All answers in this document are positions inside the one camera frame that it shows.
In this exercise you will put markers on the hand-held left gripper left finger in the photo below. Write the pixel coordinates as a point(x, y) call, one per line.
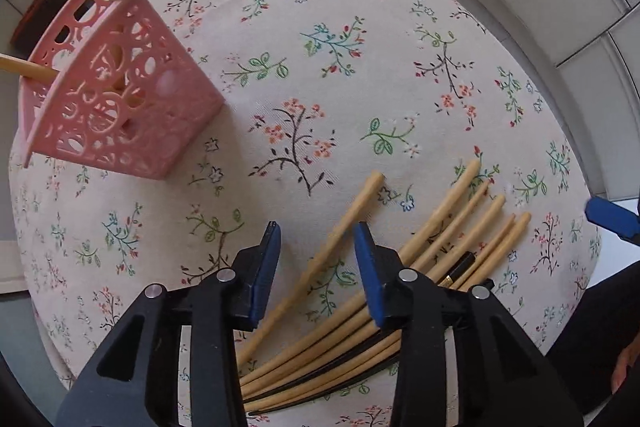
point(267, 267)

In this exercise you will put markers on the person's dark trousers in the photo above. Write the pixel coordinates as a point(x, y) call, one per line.
point(590, 332)

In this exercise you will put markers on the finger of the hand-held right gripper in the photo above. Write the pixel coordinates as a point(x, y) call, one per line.
point(612, 217)

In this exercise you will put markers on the brown trash bin red liner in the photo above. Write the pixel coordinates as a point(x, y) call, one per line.
point(42, 7)

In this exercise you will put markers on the black chopstick gold band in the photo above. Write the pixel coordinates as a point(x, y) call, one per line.
point(460, 267)

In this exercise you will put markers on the pile of wooden chopsticks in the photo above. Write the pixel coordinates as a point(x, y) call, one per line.
point(450, 207)

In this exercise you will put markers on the pink perforated utensil holder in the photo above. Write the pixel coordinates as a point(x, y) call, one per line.
point(150, 107)

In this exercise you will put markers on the floral tablecloth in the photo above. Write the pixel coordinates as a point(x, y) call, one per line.
point(350, 107)

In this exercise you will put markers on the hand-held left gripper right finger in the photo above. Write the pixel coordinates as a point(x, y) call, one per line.
point(370, 267)

